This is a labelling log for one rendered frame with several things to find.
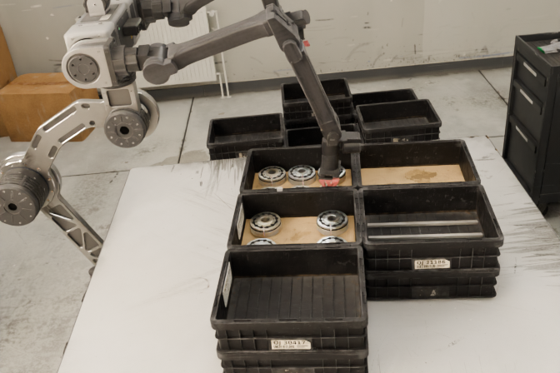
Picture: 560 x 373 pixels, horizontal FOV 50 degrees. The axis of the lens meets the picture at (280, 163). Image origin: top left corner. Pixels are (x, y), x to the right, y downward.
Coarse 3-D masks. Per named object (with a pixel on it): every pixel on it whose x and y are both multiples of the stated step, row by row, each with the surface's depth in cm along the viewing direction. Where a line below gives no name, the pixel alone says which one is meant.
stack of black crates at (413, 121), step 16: (368, 112) 331; (384, 112) 332; (400, 112) 332; (416, 112) 332; (432, 112) 317; (368, 128) 306; (384, 128) 305; (400, 128) 305; (416, 128) 305; (432, 128) 307
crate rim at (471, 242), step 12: (360, 192) 197; (360, 204) 191; (360, 216) 185; (492, 216) 179; (420, 240) 173; (432, 240) 172; (444, 240) 172; (456, 240) 172; (468, 240) 171; (480, 240) 171; (492, 240) 170
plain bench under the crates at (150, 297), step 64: (128, 192) 253; (192, 192) 249; (512, 192) 228; (128, 256) 216; (192, 256) 212; (512, 256) 197; (128, 320) 188; (192, 320) 186; (384, 320) 179; (448, 320) 176; (512, 320) 174
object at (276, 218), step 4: (264, 212) 203; (268, 212) 203; (272, 212) 203; (252, 216) 202; (256, 216) 202; (272, 216) 201; (276, 216) 201; (252, 220) 200; (256, 220) 200; (272, 220) 199; (276, 220) 200; (280, 220) 199; (252, 224) 198; (256, 224) 198; (260, 224) 198; (268, 224) 198; (272, 224) 197; (276, 224) 197; (256, 228) 196; (260, 228) 196; (264, 228) 196; (268, 228) 196; (272, 228) 196
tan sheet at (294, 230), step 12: (312, 216) 204; (348, 216) 203; (288, 228) 200; (300, 228) 199; (312, 228) 199; (348, 228) 197; (276, 240) 195; (288, 240) 195; (300, 240) 194; (312, 240) 193; (348, 240) 192
